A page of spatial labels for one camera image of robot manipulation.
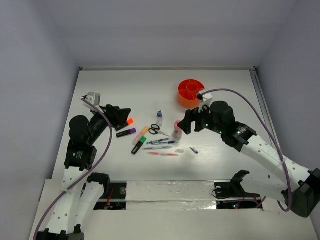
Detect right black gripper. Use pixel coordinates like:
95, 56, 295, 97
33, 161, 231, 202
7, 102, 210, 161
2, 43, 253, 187
176, 101, 224, 135

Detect orange capped black highlighter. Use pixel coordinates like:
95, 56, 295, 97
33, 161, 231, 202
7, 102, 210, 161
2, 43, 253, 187
115, 118, 134, 131

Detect purple capped black highlighter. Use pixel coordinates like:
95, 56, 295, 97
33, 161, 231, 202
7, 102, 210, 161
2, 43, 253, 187
116, 128, 137, 138

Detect pink capped clear tube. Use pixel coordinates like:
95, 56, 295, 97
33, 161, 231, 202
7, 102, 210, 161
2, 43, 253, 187
172, 120, 183, 141

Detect small blue spray bottle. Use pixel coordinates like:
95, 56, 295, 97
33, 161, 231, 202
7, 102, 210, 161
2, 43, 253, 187
156, 110, 163, 127

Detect black handled scissors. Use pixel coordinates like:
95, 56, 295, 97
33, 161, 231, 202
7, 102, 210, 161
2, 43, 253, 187
148, 124, 169, 137

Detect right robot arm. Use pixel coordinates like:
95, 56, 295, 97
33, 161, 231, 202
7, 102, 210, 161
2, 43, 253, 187
178, 101, 320, 218

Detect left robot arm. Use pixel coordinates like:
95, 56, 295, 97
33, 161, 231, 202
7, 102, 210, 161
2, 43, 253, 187
33, 101, 131, 240

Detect green capped black highlighter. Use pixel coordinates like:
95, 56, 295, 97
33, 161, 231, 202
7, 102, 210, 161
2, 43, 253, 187
131, 136, 147, 155

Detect small blue pen cap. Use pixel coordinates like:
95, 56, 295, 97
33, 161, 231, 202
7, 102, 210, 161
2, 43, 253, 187
190, 147, 199, 154

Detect orange round desk organizer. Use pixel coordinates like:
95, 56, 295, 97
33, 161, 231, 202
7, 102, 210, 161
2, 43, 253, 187
177, 79, 205, 109

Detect blue gel pen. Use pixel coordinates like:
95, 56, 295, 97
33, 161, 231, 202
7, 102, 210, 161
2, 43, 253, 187
146, 138, 170, 145

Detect small clear eraser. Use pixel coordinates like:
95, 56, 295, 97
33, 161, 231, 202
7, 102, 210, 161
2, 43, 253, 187
175, 149, 184, 154

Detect light blue clear pen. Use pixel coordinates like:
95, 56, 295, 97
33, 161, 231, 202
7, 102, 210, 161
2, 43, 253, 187
143, 146, 173, 151

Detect dark blue ballpoint pen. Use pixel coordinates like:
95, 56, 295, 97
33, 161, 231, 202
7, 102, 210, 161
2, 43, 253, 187
151, 141, 179, 145

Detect red clear pen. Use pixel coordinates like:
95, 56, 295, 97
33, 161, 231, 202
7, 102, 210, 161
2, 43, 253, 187
147, 152, 178, 157

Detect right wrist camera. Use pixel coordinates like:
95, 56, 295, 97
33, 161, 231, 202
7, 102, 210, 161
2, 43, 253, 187
197, 92, 213, 113

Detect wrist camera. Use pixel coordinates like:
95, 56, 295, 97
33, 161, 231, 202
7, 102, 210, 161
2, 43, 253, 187
197, 92, 213, 113
82, 92, 101, 111

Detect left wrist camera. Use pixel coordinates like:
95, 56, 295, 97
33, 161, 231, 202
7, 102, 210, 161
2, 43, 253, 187
82, 92, 101, 111

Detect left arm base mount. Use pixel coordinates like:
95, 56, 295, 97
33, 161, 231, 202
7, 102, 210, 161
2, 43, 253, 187
81, 173, 127, 210

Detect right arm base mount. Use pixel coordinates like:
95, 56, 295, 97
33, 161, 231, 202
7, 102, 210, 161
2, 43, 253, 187
211, 170, 263, 210

